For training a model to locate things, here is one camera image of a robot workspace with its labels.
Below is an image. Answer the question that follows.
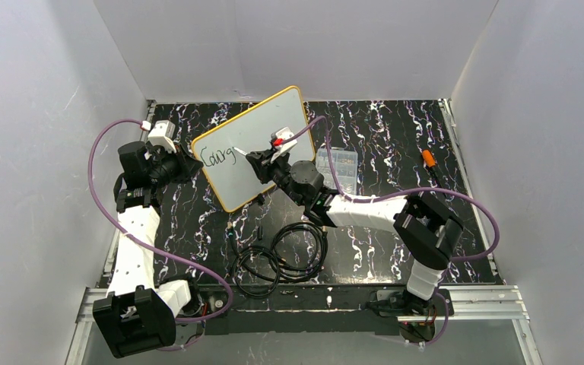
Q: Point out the white whiteboard marker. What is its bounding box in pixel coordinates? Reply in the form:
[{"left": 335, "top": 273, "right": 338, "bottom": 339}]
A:
[{"left": 233, "top": 146, "right": 248, "bottom": 156}]

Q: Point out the yellow framed whiteboard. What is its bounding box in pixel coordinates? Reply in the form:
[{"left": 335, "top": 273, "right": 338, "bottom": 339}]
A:
[{"left": 191, "top": 86, "right": 308, "bottom": 213}]

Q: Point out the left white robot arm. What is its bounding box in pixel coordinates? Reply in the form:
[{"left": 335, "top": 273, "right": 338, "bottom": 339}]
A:
[{"left": 93, "top": 141, "right": 202, "bottom": 358}]

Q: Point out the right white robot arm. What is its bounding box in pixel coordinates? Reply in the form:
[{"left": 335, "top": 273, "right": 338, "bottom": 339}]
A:
[{"left": 245, "top": 148, "right": 464, "bottom": 314}]

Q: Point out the clear plastic screw box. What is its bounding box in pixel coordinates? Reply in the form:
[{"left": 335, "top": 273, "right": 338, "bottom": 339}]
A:
[{"left": 315, "top": 148, "right": 358, "bottom": 195}]

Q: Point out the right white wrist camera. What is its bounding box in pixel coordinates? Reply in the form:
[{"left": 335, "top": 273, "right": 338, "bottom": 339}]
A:
[{"left": 270, "top": 127, "right": 297, "bottom": 163}]

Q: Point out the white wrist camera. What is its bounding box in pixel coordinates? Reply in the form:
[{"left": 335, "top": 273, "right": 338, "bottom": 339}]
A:
[
  {"left": 147, "top": 120, "right": 176, "bottom": 154},
  {"left": 270, "top": 127, "right": 297, "bottom": 163}
]

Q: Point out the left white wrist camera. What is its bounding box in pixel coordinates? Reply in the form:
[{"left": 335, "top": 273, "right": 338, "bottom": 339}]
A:
[{"left": 147, "top": 120, "right": 176, "bottom": 154}]

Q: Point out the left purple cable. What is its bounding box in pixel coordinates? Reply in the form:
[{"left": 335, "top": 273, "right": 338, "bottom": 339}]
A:
[{"left": 87, "top": 119, "right": 234, "bottom": 352}]

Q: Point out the purple cable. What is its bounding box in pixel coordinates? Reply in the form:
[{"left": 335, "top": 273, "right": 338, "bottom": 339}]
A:
[
  {"left": 87, "top": 119, "right": 234, "bottom": 352},
  {"left": 284, "top": 116, "right": 501, "bottom": 348}
]

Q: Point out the black coiled cable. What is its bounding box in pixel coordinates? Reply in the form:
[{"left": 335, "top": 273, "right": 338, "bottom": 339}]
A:
[{"left": 225, "top": 221, "right": 329, "bottom": 299}]

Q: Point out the orange handled screwdriver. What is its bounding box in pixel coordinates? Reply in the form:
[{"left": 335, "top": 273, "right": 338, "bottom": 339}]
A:
[{"left": 421, "top": 149, "right": 443, "bottom": 188}]

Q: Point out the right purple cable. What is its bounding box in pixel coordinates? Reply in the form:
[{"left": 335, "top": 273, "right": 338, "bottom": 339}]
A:
[{"left": 284, "top": 116, "right": 501, "bottom": 348}]

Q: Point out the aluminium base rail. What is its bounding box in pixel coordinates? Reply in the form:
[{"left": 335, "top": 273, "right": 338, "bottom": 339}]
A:
[{"left": 65, "top": 284, "right": 542, "bottom": 365}]

